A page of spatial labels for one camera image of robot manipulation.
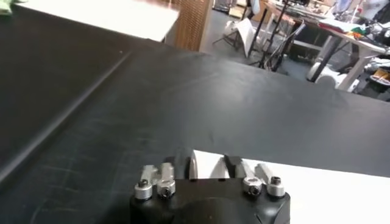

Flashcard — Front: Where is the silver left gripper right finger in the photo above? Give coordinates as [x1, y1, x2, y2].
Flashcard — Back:
[224, 154, 286, 198]

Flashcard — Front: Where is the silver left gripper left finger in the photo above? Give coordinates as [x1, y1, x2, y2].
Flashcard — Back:
[133, 147, 199, 201]

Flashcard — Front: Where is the white printed t-shirt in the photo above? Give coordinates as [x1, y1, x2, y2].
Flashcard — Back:
[189, 149, 390, 224]

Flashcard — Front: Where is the black table cover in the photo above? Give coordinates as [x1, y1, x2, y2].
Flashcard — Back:
[0, 5, 390, 224]

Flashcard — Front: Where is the black tripod stand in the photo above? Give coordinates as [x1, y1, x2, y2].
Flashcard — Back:
[247, 0, 307, 72]

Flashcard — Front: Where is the white foam board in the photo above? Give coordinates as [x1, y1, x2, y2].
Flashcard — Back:
[223, 18, 257, 58]

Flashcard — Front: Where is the white standing desk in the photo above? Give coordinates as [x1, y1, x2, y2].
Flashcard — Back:
[268, 0, 390, 92]

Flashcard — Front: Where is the white side table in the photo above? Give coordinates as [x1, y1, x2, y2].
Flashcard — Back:
[15, 0, 180, 43]

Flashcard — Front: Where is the folded cloth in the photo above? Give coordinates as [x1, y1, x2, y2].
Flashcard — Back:
[317, 18, 363, 33]

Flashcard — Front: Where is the colourful cloth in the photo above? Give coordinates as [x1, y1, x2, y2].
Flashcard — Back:
[349, 26, 367, 40]

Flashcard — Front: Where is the light green garment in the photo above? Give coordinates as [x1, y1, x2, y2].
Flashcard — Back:
[0, 0, 20, 16]

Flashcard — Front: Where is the wooden post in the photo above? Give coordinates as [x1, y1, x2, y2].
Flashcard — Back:
[198, 0, 215, 53]

